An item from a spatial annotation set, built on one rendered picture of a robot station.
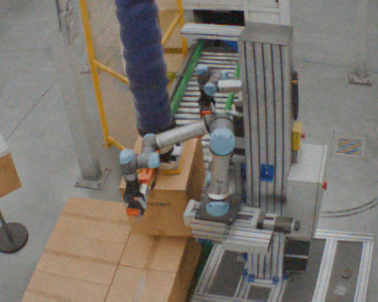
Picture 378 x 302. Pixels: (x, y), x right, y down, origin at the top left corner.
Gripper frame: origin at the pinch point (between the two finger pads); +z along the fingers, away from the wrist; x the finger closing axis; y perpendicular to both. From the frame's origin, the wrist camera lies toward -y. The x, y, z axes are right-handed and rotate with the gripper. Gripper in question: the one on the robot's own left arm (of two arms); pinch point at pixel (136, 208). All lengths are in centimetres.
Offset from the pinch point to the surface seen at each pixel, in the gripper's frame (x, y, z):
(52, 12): 102, 151, -59
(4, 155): 131, 67, 24
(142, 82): 1, 49, -48
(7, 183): 135, 64, 49
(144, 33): -3, 50, -78
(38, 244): 128, 63, 121
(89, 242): 53, 28, 66
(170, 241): -4, 36, 66
